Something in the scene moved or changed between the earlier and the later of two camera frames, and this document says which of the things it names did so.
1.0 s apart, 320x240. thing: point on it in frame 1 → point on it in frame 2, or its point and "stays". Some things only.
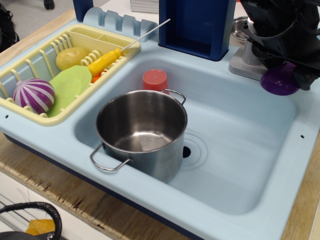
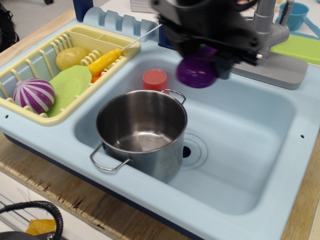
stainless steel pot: (146, 127) stays
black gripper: (286, 31) → (231, 26)
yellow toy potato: (69, 56) stays
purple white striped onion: (37, 94) stays
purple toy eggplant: (280, 80) → (198, 69)
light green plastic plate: (67, 82) stays
